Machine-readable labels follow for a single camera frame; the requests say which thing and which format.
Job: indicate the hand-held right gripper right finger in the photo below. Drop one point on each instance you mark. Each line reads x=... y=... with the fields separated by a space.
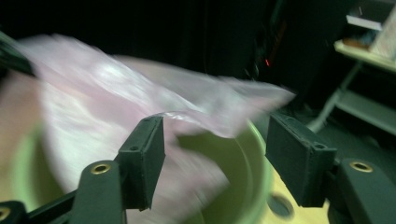
x=299 y=158

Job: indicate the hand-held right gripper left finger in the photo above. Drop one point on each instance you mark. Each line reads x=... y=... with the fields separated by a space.
x=141 y=161

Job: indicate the green plastic bin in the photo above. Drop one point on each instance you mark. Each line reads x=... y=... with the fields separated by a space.
x=239 y=180

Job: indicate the pink plastic bag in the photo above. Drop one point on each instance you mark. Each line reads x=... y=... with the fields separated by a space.
x=102 y=102

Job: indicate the dark round table grommet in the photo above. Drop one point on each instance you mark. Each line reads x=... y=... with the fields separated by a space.
x=280 y=206

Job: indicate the black equipment stand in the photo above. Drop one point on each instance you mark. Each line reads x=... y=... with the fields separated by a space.
x=274 y=46

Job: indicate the white flat box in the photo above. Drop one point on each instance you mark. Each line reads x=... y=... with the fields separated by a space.
x=364 y=22

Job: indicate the white metal desk frame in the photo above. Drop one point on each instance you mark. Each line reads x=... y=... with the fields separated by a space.
x=364 y=109

